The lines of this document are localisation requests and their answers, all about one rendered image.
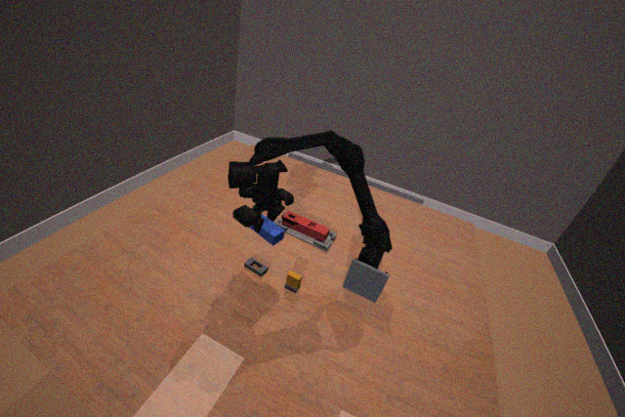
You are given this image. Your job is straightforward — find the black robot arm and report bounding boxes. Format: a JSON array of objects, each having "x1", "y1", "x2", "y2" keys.
[{"x1": 228, "y1": 130, "x2": 393, "y2": 270}]

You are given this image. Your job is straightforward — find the yellow rectangular block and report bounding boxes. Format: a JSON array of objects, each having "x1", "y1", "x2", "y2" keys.
[{"x1": 286, "y1": 271, "x2": 302, "y2": 289}]

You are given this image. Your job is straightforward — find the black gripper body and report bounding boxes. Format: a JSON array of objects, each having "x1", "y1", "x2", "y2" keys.
[{"x1": 232, "y1": 184, "x2": 294, "y2": 227}]

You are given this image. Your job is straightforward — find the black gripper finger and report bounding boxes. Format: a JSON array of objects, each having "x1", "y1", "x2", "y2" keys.
[
  {"x1": 254, "y1": 218, "x2": 264, "y2": 232},
  {"x1": 267, "y1": 206, "x2": 285, "y2": 222}
]

